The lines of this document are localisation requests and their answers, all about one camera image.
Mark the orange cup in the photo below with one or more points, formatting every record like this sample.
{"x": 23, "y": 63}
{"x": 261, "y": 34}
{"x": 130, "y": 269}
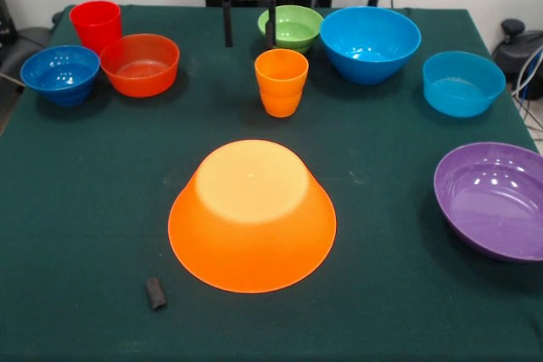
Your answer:
{"x": 281, "y": 86}

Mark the dark blue bowl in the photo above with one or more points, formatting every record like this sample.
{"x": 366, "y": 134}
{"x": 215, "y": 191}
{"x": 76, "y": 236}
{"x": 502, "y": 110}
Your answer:
{"x": 59, "y": 76}

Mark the large orange bowl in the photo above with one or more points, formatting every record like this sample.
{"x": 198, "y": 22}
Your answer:
{"x": 252, "y": 230}

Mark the green bowl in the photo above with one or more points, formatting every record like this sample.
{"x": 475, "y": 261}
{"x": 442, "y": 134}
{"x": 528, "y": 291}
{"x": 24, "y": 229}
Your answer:
{"x": 297, "y": 27}

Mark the small black rubber piece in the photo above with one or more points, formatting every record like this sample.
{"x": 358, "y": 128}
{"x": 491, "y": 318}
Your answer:
{"x": 155, "y": 293}

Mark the red cup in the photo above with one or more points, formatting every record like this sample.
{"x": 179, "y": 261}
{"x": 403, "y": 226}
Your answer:
{"x": 95, "y": 23}

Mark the red-orange bowl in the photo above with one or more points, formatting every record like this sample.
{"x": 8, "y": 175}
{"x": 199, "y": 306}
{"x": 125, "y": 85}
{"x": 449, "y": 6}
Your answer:
{"x": 140, "y": 69}

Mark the purple bowl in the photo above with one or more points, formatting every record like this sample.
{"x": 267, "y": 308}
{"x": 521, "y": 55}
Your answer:
{"x": 492, "y": 205}

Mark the large light blue bowl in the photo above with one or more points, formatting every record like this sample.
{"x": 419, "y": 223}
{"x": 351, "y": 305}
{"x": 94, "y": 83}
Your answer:
{"x": 369, "y": 44}

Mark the dark green tablecloth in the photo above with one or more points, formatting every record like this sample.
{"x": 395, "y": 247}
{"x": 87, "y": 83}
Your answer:
{"x": 85, "y": 209}

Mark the small light blue bowl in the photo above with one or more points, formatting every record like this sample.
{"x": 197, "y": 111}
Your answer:
{"x": 464, "y": 86}

